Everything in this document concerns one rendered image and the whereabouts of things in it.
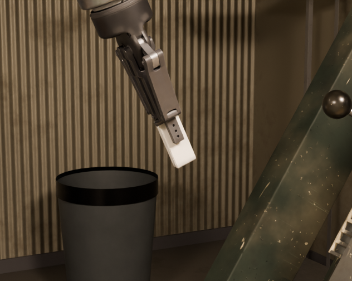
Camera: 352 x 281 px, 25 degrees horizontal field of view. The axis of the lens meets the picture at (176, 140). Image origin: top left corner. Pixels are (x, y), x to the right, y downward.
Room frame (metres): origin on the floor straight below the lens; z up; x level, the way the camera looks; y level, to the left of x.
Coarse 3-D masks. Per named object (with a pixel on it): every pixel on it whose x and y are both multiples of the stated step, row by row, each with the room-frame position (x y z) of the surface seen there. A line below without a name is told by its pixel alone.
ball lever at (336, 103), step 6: (336, 90) 1.03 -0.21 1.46; (324, 96) 1.04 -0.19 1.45; (330, 96) 1.03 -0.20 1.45; (336, 96) 1.02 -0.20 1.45; (342, 96) 1.02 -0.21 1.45; (348, 96) 1.03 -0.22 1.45; (324, 102) 1.03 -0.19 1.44; (330, 102) 1.02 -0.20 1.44; (336, 102) 1.02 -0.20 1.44; (342, 102) 1.02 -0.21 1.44; (348, 102) 1.02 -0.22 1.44; (324, 108) 1.03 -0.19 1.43; (330, 108) 1.02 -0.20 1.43; (336, 108) 1.02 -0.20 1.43; (342, 108) 1.02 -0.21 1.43; (348, 108) 1.02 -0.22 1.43; (330, 114) 1.03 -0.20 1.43; (336, 114) 1.02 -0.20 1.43; (342, 114) 1.02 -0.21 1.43; (348, 114) 1.03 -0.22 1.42
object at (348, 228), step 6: (348, 216) 1.06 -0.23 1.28; (348, 222) 1.06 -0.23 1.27; (342, 228) 1.06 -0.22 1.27; (348, 228) 1.06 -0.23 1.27; (342, 234) 1.06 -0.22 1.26; (348, 234) 1.04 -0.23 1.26; (336, 240) 1.05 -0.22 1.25; (342, 240) 1.06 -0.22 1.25; (348, 240) 1.06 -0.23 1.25; (336, 246) 1.05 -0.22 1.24; (342, 246) 1.06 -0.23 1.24; (330, 252) 1.05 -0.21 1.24; (336, 252) 1.05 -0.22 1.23; (342, 252) 1.06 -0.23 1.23
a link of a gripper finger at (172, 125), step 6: (168, 114) 1.03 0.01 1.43; (174, 114) 1.03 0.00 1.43; (168, 120) 1.04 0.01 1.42; (174, 120) 1.05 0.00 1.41; (168, 126) 1.05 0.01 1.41; (174, 126) 1.05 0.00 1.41; (168, 132) 1.06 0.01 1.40; (174, 132) 1.05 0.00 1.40; (180, 132) 1.05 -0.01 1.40; (174, 138) 1.05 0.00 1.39; (180, 138) 1.05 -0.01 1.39
